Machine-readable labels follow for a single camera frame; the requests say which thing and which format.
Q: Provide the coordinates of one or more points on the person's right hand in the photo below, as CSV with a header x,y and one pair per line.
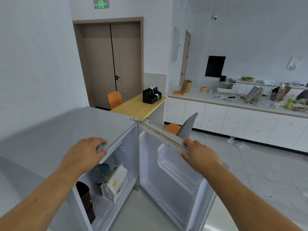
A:
x,y
203,158

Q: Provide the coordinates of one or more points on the person's left hand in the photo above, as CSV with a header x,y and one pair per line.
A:
x,y
80,156

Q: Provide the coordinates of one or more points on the person's left fingers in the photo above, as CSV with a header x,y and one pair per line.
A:
x,y
100,142

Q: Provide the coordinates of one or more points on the person's right fingers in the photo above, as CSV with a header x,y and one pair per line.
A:
x,y
187,142

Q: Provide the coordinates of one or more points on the white mini fridge body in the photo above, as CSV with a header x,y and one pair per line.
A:
x,y
57,125

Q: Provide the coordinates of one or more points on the white mini fridge door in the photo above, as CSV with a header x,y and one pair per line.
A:
x,y
168,187

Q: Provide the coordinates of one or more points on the person's right forearm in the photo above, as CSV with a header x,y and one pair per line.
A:
x,y
243,199

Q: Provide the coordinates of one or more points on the person's left forearm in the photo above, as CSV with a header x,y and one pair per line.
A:
x,y
33,202

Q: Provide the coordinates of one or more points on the orange chair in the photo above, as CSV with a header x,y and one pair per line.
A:
x,y
171,128
115,98

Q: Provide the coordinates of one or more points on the metal fridge hinge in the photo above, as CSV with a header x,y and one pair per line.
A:
x,y
133,118

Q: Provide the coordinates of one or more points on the clear plastic bottle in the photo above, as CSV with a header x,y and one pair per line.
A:
x,y
231,140

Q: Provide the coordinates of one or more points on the white paper bag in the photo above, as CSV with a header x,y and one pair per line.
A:
x,y
115,184

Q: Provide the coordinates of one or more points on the wooden table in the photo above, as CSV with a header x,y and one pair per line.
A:
x,y
137,108

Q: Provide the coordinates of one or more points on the wooden board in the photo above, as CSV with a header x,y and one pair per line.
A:
x,y
178,92

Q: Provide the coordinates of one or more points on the clear plastic bag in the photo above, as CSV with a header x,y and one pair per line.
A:
x,y
243,146

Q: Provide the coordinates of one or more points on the small wooden box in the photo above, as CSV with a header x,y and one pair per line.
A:
x,y
204,89

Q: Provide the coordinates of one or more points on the brown paper bag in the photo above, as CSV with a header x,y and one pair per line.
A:
x,y
186,86

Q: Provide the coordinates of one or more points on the black desk organizer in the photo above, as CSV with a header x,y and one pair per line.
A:
x,y
151,97

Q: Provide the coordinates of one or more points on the white counter cabinet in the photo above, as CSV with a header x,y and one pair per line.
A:
x,y
240,120

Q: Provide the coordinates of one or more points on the dark brown container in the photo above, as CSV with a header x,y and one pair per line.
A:
x,y
85,199

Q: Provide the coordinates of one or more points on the white dish rack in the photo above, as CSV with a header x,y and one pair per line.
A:
x,y
237,87

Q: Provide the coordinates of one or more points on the framed tablet screen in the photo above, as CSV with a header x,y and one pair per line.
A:
x,y
250,95

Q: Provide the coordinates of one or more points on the brown double door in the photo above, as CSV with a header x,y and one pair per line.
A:
x,y
110,62

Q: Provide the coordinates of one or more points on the yellow tray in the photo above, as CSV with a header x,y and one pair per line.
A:
x,y
248,79

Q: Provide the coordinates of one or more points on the wooden utensil holder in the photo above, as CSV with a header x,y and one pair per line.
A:
x,y
283,93

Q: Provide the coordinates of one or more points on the green plastic bag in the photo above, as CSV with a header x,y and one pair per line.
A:
x,y
291,101

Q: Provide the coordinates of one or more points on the green exit sign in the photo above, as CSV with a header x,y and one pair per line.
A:
x,y
101,4

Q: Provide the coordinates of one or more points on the black wall monitor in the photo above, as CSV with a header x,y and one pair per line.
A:
x,y
215,66

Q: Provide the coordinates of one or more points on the grey wall panel box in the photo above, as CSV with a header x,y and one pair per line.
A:
x,y
175,43

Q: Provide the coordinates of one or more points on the white security camera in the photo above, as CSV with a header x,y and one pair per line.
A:
x,y
214,17

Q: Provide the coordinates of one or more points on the wall picture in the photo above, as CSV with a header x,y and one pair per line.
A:
x,y
294,63

